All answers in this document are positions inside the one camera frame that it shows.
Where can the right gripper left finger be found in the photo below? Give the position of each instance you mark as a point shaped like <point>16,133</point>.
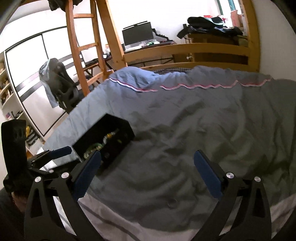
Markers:
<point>42,221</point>

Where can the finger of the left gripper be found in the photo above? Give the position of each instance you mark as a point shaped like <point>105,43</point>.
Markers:
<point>44,157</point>

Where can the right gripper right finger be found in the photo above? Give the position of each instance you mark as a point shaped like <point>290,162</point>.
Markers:
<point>253,220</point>

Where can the black jewelry box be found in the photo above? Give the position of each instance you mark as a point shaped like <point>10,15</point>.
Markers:
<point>113,132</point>

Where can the green jade bangle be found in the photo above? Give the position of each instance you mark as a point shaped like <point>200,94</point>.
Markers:
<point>96,146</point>

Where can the person's left hand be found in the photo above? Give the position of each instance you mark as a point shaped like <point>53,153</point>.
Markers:
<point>20,202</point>

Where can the white shelf unit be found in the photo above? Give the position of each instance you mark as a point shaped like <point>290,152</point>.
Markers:
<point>12,108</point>

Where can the black office chair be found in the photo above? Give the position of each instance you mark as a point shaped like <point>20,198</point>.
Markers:
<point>63,88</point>

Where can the light blue shirt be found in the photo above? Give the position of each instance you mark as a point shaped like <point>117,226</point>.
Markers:
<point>44,78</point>

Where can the wooden ladder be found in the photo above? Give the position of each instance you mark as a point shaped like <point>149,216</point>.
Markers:
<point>76,49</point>

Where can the white wardrobe sliding door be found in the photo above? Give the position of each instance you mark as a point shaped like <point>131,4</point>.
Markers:
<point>23,61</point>

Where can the grey duvet cover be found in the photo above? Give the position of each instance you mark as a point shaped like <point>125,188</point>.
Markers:
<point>243,121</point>

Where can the wooden folding side table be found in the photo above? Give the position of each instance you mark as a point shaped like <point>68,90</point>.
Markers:
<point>91,65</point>

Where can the dark computer desk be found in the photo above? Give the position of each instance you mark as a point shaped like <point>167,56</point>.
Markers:
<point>143,54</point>

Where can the black computer monitor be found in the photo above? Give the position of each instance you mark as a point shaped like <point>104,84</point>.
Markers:
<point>137,33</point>

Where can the wooden dresser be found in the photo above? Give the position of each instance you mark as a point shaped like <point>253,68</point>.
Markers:
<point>208,55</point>

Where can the pile of dark clothes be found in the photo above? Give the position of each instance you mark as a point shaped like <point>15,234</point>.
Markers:
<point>214,26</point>

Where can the wooden bunk bed frame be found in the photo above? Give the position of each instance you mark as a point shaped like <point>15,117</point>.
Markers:
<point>252,51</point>

